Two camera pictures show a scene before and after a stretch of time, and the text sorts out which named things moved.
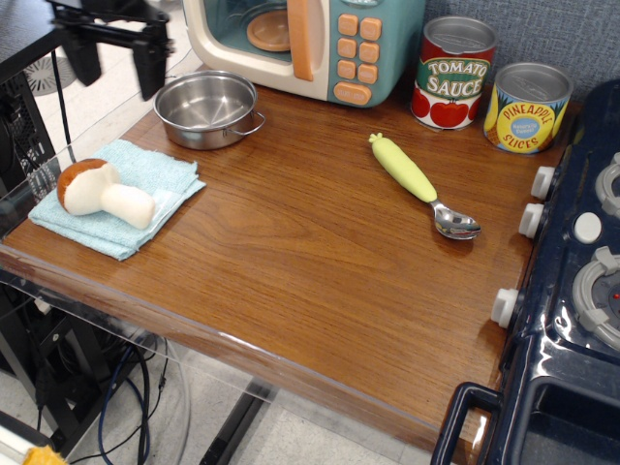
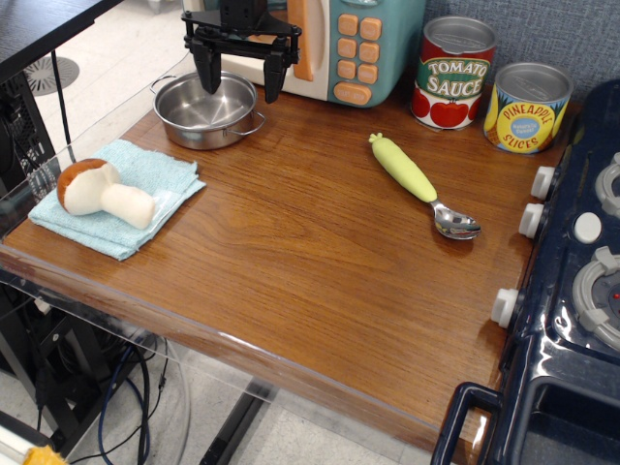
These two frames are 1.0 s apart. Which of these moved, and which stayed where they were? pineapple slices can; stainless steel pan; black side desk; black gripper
Moved: black gripper
Stayed: black side desk; pineapple slices can; stainless steel pan
